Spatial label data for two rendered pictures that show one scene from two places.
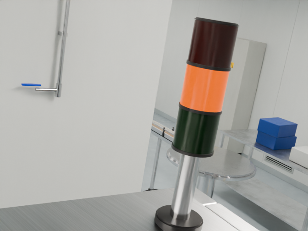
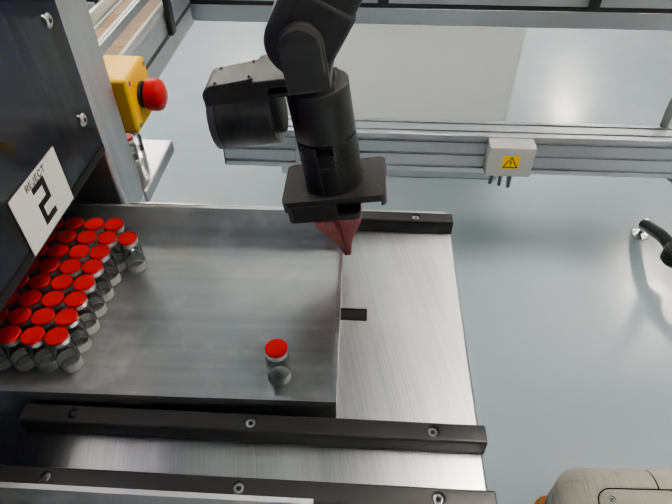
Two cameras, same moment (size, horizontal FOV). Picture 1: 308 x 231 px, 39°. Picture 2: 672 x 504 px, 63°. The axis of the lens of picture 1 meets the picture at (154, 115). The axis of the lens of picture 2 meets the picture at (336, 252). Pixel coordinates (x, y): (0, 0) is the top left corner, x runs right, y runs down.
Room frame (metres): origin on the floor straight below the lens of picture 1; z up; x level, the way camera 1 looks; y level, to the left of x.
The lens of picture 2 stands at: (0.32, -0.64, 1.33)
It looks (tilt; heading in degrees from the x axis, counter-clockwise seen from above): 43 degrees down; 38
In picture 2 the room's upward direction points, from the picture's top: straight up
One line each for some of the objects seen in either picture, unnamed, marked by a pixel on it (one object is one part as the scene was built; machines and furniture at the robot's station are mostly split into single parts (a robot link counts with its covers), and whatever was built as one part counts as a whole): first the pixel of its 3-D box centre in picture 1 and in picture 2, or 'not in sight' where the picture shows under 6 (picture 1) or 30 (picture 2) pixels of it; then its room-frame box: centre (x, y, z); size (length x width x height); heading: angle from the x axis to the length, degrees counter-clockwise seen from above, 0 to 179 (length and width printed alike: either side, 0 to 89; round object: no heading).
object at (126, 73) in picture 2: not in sight; (115, 93); (0.66, -0.02, 1.00); 0.08 x 0.07 x 0.07; 125
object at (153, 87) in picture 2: not in sight; (150, 94); (0.68, -0.06, 1.00); 0.04 x 0.04 x 0.04; 35
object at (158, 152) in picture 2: not in sight; (114, 167); (0.64, 0.02, 0.87); 0.14 x 0.13 x 0.02; 125
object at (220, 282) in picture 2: not in sight; (179, 296); (0.53, -0.27, 0.90); 0.34 x 0.26 x 0.04; 126
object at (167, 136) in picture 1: (109, 100); not in sight; (6.24, 0.69, 0.92); 3.60 x 0.15 x 0.16; 35
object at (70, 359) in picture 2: not in sight; (94, 288); (0.47, -0.20, 0.91); 0.18 x 0.02 x 0.05; 36
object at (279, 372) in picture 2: not in sight; (278, 363); (0.52, -0.42, 0.90); 0.02 x 0.02 x 0.04
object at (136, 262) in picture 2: not in sight; (132, 252); (0.53, -0.19, 0.91); 0.02 x 0.02 x 0.05
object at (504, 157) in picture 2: not in sight; (509, 157); (1.59, -0.24, 0.50); 0.12 x 0.05 x 0.09; 125
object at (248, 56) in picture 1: (221, 93); not in sight; (7.77, -1.14, 1.03); 1.20 x 0.43 x 2.05; 35
